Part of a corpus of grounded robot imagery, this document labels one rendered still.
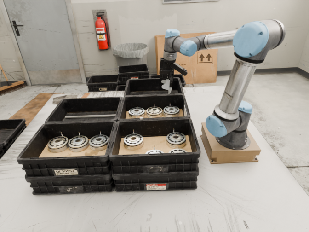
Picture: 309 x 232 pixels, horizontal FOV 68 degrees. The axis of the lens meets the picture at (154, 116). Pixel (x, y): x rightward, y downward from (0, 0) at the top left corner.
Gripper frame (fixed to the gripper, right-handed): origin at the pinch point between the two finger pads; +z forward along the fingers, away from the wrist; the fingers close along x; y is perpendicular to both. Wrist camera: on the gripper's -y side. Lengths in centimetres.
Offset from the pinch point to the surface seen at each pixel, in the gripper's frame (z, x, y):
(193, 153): 1, 54, -7
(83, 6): 7, -272, 117
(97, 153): 17, 39, 38
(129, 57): 61, -206, 39
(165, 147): 13.3, 37.3, 3.2
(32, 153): 15, 43, 68
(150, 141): 14.7, 31.3, 11.2
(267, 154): 21, 32, -55
